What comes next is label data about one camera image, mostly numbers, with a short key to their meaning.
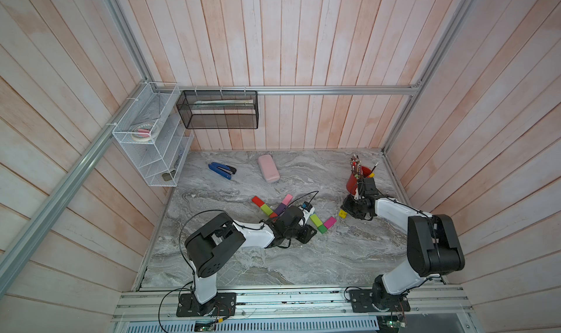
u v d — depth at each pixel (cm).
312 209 82
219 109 104
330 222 93
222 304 73
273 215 95
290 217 70
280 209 97
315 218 93
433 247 47
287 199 101
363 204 70
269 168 111
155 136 72
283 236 70
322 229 90
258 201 101
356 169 93
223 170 110
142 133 73
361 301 73
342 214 93
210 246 49
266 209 96
